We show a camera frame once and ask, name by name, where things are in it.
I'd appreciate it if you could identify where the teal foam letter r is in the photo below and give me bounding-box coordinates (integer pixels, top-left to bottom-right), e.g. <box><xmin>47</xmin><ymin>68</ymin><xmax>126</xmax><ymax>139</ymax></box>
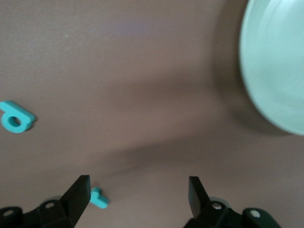
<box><xmin>89</xmin><ymin>187</ymin><xmax>110</xmax><ymax>210</ymax></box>

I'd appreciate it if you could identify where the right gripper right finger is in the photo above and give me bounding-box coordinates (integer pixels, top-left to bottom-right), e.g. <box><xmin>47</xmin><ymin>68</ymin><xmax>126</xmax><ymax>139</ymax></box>
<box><xmin>185</xmin><ymin>176</ymin><xmax>243</xmax><ymax>228</ymax></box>

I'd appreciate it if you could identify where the pale green plate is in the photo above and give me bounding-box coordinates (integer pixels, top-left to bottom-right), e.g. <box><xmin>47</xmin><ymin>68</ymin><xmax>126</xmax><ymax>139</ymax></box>
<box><xmin>238</xmin><ymin>0</ymin><xmax>304</xmax><ymax>136</ymax></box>

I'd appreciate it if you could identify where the teal foam letter p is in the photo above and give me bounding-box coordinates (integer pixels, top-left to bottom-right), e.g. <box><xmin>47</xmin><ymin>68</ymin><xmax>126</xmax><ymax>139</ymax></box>
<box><xmin>0</xmin><ymin>100</ymin><xmax>37</xmax><ymax>134</ymax></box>

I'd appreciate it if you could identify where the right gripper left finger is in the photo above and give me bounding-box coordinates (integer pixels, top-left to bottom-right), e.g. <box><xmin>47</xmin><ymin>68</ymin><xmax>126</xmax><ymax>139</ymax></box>
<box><xmin>35</xmin><ymin>175</ymin><xmax>91</xmax><ymax>228</ymax></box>

